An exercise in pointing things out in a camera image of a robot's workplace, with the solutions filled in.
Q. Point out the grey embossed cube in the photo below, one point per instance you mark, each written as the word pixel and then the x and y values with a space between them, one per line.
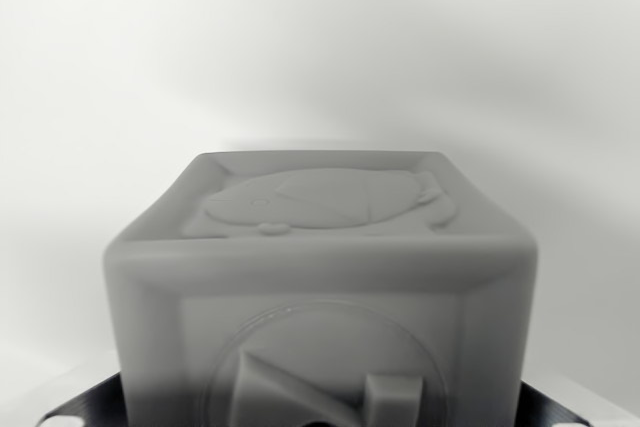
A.
pixel 320 297

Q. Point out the black silver gripper right finger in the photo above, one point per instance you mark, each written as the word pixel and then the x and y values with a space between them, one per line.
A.
pixel 560 399

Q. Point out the black silver gripper left finger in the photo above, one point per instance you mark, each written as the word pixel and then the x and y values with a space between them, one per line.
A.
pixel 85 399

